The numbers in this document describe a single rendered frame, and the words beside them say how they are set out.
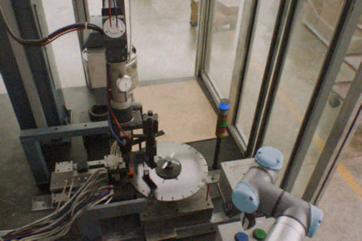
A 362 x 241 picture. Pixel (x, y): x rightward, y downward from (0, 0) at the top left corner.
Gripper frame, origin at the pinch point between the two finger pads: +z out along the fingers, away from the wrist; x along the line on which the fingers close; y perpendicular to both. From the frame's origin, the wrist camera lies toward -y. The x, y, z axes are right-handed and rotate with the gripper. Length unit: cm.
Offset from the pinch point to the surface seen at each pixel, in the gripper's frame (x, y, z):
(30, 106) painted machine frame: 80, -77, -4
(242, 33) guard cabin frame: 77, 25, -36
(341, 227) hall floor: 40, 107, 97
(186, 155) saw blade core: 39.7, -10.1, 2.1
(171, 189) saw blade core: 22.8, -20.4, 2.1
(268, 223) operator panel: 3.7, 12.9, 7.4
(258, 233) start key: 0.2, 7.0, 6.4
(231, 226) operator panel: 5.7, -1.1, 7.4
